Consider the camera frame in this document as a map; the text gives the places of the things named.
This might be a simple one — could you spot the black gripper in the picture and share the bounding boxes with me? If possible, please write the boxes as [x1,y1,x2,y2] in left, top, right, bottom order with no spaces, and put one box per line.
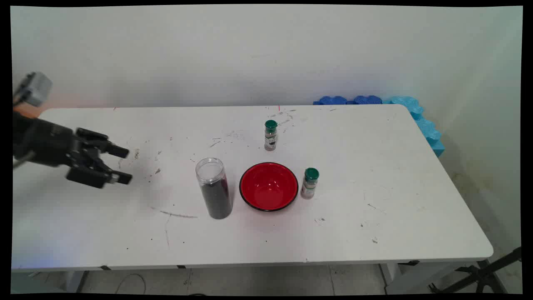
[12,111,133,189]

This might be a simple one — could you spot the clear plastic jar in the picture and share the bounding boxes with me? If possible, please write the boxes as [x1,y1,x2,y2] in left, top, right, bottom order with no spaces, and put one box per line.
[195,157,233,220]

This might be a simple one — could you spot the black seeds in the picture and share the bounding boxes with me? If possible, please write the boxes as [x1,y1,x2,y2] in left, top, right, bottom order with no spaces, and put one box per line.
[200,173,232,219]

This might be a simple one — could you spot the orange red object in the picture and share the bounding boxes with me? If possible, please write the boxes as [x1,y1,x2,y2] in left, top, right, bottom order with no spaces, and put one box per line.
[12,103,44,119]

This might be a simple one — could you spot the white table leg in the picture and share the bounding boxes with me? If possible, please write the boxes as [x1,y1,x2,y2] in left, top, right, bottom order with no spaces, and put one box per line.
[62,271,90,293]

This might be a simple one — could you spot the red bowl black rim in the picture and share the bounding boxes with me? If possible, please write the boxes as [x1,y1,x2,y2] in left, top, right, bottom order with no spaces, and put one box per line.
[239,162,299,212]

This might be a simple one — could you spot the green cap spice bottle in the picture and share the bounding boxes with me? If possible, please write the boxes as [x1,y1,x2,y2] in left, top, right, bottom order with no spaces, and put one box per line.
[264,120,278,152]
[300,167,320,200]

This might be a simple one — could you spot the light blue foam piece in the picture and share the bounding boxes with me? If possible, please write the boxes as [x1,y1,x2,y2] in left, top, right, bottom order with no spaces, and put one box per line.
[383,96,446,158]

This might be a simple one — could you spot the black tripod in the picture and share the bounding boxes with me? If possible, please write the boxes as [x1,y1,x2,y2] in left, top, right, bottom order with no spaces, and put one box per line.
[429,247,522,294]

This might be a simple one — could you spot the thin floor cable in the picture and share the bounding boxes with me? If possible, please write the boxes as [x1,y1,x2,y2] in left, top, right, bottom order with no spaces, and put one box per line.
[115,273,147,294]

